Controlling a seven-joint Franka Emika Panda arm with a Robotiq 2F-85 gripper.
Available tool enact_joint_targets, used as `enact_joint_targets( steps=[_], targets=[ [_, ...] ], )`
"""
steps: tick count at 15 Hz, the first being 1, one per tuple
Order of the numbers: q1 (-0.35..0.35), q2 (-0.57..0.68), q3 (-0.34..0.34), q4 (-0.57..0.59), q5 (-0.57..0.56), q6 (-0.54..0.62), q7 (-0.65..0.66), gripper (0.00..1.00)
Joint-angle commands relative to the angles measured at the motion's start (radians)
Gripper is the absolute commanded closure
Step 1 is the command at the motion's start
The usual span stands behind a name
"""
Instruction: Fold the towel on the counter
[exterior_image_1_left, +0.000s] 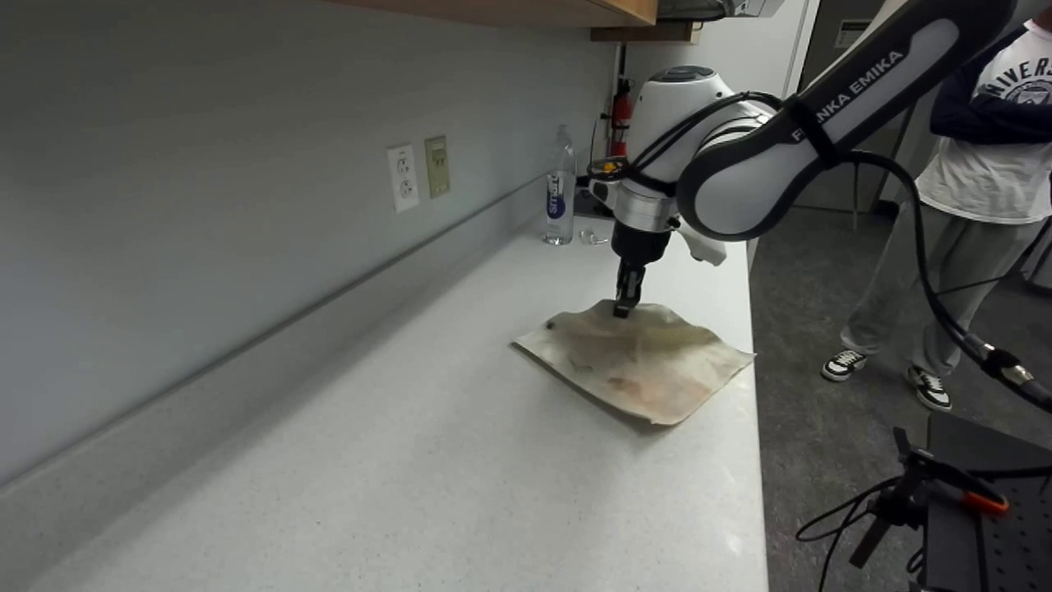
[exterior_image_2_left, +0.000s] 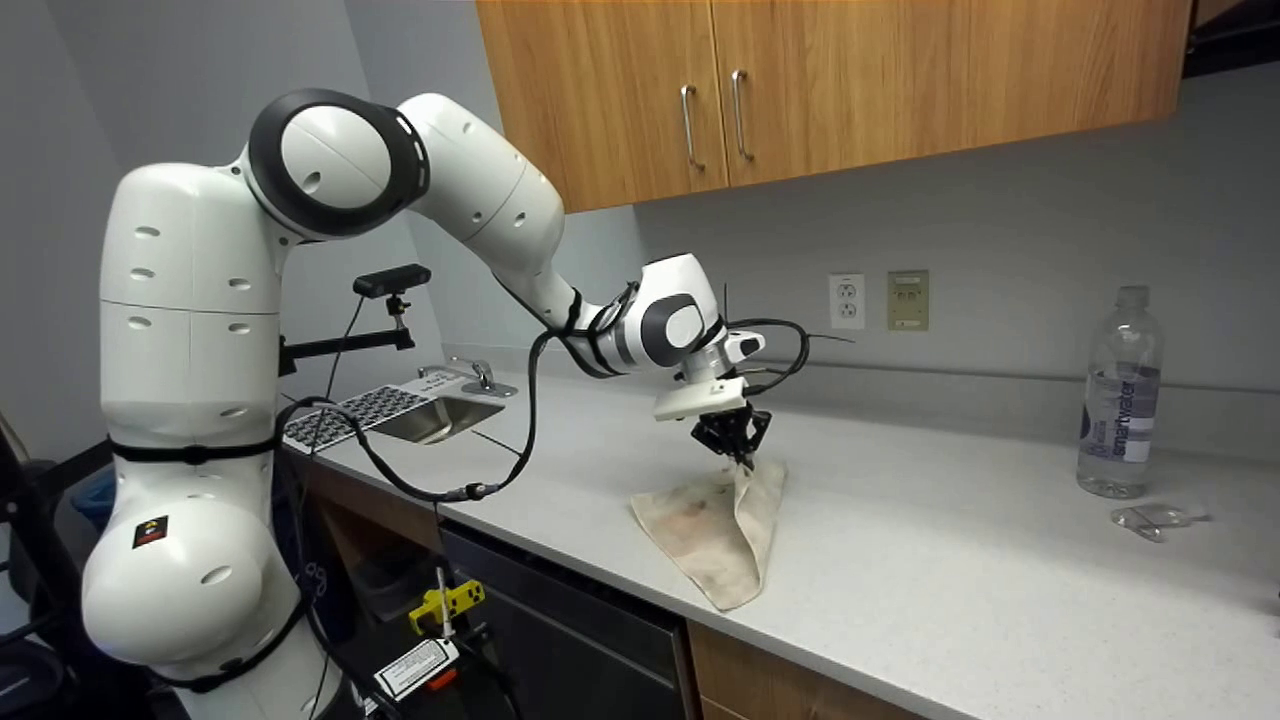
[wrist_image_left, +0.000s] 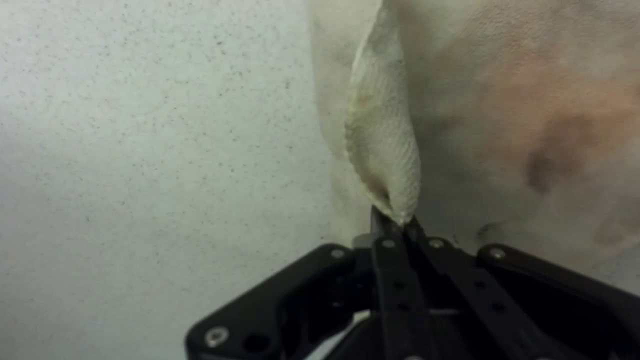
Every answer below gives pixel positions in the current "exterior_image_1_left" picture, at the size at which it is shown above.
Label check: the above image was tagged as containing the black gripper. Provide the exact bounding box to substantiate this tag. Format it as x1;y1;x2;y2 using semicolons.
609;219;674;321

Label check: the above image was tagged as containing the stained beige towel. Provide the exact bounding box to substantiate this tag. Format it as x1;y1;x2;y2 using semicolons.
509;295;755;430

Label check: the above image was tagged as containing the clear plastic water bottle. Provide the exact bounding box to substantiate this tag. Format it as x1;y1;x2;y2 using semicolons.
542;126;579;251

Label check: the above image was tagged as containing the red fire extinguisher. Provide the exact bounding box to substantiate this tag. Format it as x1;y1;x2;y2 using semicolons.
606;75;637;163

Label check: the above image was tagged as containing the white black sneaker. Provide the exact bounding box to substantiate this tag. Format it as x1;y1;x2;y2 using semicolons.
904;361;957;419
819;344;875;388

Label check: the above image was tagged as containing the person in white navy shirt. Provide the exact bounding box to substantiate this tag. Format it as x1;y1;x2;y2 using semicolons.
819;12;1052;419

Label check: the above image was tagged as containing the black perforated stand plate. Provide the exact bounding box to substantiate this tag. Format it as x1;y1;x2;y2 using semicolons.
925;408;1052;592

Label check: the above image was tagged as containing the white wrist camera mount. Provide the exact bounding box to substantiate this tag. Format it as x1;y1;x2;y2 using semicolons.
674;223;730;269

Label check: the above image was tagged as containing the beige wall switch plate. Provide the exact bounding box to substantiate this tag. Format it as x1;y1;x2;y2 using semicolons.
420;132;454;203

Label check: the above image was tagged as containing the white wall outlet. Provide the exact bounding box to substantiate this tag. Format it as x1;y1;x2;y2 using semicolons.
384;143;423;218

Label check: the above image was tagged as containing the black clamp with orange handle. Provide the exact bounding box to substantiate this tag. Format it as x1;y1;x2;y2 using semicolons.
792;423;1016;572

